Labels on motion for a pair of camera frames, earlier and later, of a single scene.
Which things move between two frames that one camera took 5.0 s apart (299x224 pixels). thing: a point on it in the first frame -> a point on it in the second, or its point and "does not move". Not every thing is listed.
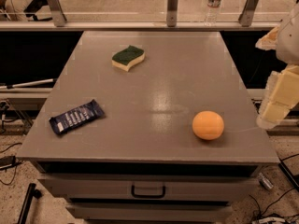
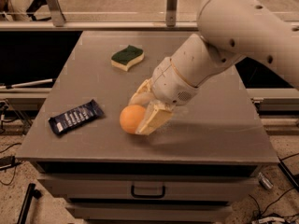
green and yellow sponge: x=128 y=58 does not move
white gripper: x=289 y=40 -> x=172 y=84
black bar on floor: x=32 y=192 does not move
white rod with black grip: x=27 y=84 does not move
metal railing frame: x=57 y=19 does not move
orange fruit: x=207 y=125 -> x=130 y=118
